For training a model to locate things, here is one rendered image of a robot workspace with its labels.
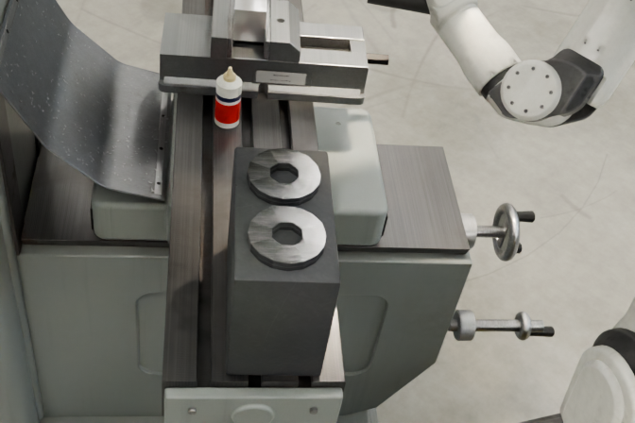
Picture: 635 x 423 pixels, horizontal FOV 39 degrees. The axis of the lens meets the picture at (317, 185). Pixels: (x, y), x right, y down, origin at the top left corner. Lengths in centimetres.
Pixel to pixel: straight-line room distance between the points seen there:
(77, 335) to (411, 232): 65
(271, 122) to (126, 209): 28
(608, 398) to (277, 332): 39
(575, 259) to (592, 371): 163
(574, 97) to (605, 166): 194
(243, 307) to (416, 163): 79
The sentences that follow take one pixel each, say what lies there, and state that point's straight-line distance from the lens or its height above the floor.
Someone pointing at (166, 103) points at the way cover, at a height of 86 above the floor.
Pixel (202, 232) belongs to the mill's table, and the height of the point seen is 91.
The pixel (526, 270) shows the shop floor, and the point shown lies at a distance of 265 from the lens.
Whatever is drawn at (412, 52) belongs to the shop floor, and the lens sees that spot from 333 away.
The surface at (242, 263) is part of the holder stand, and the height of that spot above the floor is 112.
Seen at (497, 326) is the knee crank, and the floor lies 52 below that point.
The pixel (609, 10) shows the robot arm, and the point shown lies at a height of 131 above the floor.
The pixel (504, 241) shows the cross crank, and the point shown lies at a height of 62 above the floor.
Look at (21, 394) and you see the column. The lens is 182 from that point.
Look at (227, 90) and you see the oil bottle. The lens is 139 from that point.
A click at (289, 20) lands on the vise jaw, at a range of 151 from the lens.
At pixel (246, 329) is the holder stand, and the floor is 103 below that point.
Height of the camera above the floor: 188
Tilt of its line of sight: 44 degrees down
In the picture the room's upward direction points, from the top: 10 degrees clockwise
